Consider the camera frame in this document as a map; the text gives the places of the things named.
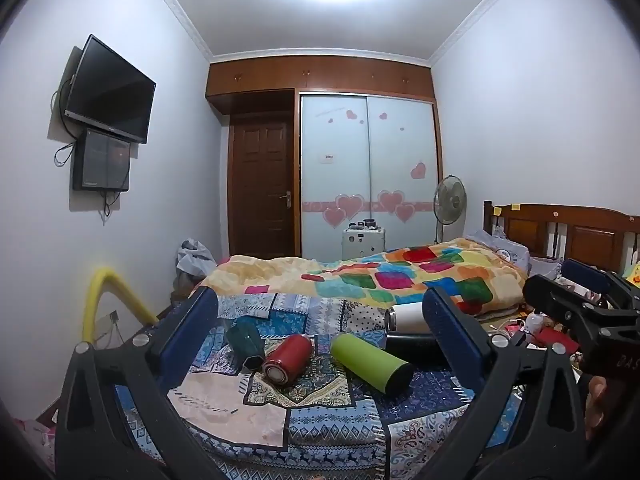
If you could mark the yellow foam tube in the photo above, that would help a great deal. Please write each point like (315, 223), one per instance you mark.
(95, 290)

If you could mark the yellow toy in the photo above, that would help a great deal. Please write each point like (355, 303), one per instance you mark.
(632, 272)

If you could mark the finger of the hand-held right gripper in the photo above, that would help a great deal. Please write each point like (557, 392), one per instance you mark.
(555, 300)
(587, 275)

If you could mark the dark teal faceted cup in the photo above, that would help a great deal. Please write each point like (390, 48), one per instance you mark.
(242, 342)

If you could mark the white small cabinet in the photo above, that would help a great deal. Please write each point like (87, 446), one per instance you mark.
(362, 246)

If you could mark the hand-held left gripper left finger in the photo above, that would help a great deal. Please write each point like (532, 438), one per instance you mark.
(192, 332)

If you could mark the grey pillow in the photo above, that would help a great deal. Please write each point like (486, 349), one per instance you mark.
(500, 247)

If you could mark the lime green cup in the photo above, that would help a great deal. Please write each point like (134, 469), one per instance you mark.
(370, 362)

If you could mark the patchwork bed sheet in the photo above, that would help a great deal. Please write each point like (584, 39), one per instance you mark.
(325, 425)

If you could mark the red packet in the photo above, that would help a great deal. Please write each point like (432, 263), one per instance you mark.
(557, 341)

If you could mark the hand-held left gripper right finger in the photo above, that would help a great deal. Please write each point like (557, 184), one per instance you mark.
(450, 332)

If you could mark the pile of grey clothes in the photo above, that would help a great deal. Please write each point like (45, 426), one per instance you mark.
(192, 260)

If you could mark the colourful checked blanket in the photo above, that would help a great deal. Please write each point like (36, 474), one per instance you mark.
(350, 275)

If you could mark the wall-mounted black television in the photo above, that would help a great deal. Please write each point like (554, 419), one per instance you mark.
(110, 90)

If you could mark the wardrobe with heart stickers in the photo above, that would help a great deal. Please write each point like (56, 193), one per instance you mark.
(370, 170)

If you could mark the person's right hand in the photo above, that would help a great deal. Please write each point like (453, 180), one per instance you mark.
(596, 405)

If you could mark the wooden headboard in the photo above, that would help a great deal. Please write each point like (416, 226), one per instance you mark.
(580, 232)

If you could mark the black wall speaker box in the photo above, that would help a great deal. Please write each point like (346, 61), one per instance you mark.
(100, 160)

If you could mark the white cup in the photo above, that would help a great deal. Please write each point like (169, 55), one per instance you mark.
(407, 320)

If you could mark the brown wooden door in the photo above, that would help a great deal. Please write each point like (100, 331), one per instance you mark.
(260, 185)

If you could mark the pink cloth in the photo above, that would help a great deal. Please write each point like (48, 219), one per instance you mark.
(35, 437)

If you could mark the small white bottle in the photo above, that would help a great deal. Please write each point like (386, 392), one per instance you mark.
(535, 321)

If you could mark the red cup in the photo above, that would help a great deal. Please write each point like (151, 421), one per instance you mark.
(287, 360)

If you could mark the wooden overhead cabinet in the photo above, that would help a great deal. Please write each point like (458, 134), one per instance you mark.
(320, 72)

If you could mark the standing fan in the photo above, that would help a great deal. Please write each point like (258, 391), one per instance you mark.
(450, 200)

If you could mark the black cup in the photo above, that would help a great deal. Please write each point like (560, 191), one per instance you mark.
(412, 351)

